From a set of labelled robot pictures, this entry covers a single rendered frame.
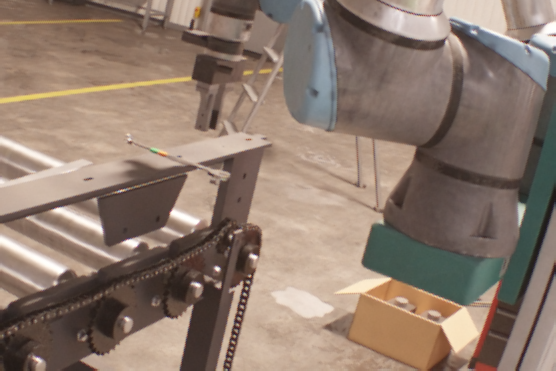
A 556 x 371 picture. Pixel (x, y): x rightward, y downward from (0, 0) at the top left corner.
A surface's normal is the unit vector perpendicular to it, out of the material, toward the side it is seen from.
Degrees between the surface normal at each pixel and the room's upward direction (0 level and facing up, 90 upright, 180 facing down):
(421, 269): 90
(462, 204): 70
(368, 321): 90
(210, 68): 90
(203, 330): 90
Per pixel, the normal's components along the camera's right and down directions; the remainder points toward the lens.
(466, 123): 0.16, 0.58
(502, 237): 0.55, -0.03
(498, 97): 0.20, 0.11
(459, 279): -0.52, 0.08
